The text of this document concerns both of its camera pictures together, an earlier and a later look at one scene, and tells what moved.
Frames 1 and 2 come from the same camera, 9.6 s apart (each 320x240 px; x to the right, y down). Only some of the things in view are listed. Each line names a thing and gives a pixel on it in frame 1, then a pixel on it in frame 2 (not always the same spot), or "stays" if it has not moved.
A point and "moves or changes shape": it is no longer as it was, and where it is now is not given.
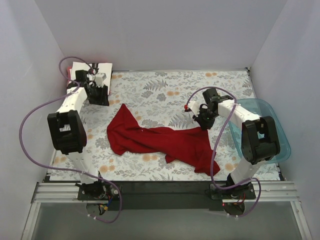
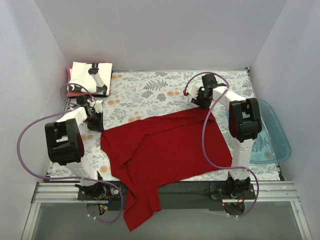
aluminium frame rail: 279,191 stays
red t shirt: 191,145 moves or changes shape
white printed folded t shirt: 105,68 stays
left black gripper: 99,95 to 95,124
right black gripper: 204,120 to 200,100
